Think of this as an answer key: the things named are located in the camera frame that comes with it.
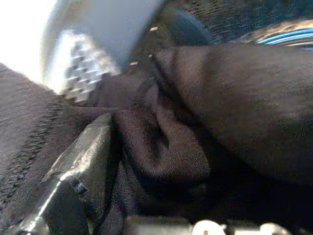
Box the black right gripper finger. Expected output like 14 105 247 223
14 112 113 235

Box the black garment with red tag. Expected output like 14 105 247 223
0 44 313 235

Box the white washing machine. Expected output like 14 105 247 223
0 0 313 106

